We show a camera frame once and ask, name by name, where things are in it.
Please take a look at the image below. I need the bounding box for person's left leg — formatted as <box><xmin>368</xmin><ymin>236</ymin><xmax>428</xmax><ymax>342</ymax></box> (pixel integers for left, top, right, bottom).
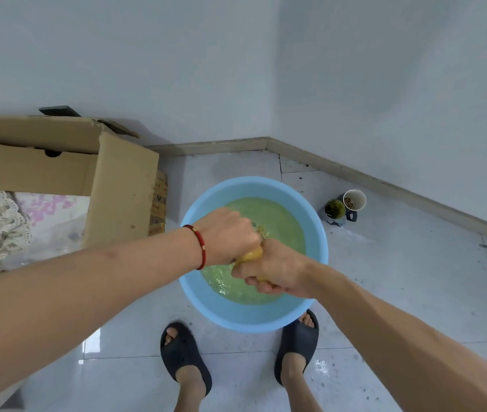
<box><xmin>164</xmin><ymin>327</ymin><xmax>207</xmax><ymax>412</ymax></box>

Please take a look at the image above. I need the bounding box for black left slipper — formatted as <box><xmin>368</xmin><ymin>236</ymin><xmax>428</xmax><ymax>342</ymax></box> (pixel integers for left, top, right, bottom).
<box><xmin>160</xmin><ymin>322</ymin><xmax>213</xmax><ymax>397</ymax></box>

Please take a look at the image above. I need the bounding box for black slipper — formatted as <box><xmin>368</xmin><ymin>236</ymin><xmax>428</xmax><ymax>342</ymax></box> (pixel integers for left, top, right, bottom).
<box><xmin>274</xmin><ymin>309</ymin><xmax>320</xmax><ymax>387</ymax></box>
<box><xmin>160</xmin><ymin>322</ymin><xmax>213</xmax><ymax>397</ymax></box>

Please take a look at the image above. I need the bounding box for white paper cup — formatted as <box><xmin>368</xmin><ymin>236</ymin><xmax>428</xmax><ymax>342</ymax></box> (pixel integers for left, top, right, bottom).
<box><xmin>343</xmin><ymin>189</ymin><xmax>367</xmax><ymax>212</ymax></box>

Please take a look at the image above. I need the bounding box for person's right hand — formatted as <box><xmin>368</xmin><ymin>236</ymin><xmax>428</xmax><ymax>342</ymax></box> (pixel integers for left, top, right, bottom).
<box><xmin>231</xmin><ymin>238</ymin><xmax>318</xmax><ymax>299</ymax></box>

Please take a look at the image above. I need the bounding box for black right slipper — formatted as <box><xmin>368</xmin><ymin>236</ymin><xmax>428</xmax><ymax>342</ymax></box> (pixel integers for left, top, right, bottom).
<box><xmin>274</xmin><ymin>309</ymin><xmax>320</xmax><ymax>387</ymax></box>

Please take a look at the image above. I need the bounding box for green soapy water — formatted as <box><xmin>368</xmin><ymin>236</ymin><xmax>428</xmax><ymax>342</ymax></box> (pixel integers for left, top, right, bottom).
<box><xmin>201</xmin><ymin>197</ymin><xmax>306</xmax><ymax>305</ymax></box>

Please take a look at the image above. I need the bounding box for person's right forearm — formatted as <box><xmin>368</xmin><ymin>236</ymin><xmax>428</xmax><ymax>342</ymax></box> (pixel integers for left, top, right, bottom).
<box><xmin>308</xmin><ymin>264</ymin><xmax>487</xmax><ymax>412</ymax></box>

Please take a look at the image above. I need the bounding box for person's right leg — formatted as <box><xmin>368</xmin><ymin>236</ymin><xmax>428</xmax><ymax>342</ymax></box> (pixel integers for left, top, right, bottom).
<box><xmin>280</xmin><ymin>312</ymin><xmax>324</xmax><ymax>412</ymax></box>

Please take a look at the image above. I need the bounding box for dark mug with green contents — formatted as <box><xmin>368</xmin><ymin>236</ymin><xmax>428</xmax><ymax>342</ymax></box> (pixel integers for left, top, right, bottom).
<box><xmin>322</xmin><ymin>199</ymin><xmax>358</xmax><ymax>228</ymax></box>

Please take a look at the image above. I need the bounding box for person's left forearm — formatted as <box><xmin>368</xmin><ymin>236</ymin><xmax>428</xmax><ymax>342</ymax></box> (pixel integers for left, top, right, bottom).
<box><xmin>0</xmin><ymin>227</ymin><xmax>206</xmax><ymax>412</ymax></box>

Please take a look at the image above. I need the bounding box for person's leg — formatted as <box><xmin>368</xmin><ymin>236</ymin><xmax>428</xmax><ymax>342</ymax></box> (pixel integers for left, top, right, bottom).
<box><xmin>280</xmin><ymin>312</ymin><xmax>324</xmax><ymax>412</ymax></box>
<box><xmin>164</xmin><ymin>327</ymin><xmax>207</xmax><ymax>412</ymax></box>

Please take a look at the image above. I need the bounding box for person's left hand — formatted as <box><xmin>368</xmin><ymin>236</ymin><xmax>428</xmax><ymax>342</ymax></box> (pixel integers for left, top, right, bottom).
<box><xmin>194</xmin><ymin>207</ymin><xmax>264</xmax><ymax>266</ymax></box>

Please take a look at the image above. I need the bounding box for black flat object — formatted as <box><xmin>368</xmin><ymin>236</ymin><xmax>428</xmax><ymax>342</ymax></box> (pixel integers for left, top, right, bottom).
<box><xmin>39</xmin><ymin>106</ymin><xmax>82</xmax><ymax>118</ymax></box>

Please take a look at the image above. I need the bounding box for blue plastic basin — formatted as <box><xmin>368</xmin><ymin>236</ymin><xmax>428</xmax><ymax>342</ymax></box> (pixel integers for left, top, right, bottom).
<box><xmin>179</xmin><ymin>176</ymin><xmax>329</xmax><ymax>334</ymax></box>

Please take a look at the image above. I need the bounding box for large cardboard box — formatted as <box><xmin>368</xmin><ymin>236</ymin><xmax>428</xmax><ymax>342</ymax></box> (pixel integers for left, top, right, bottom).
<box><xmin>0</xmin><ymin>116</ymin><xmax>160</xmax><ymax>276</ymax></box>

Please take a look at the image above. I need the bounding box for red bead bracelet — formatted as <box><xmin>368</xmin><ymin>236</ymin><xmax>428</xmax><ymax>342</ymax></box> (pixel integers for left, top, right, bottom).
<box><xmin>183</xmin><ymin>225</ymin><xmax>207</xmax><ymax>271</ymax></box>

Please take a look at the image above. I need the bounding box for floral pink white fabric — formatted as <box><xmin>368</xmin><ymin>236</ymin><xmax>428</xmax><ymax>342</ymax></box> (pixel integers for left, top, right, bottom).
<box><xmin>3</xmin><ymin>192</ymin><xmax>91</xmax><ymax>271</ymax></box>

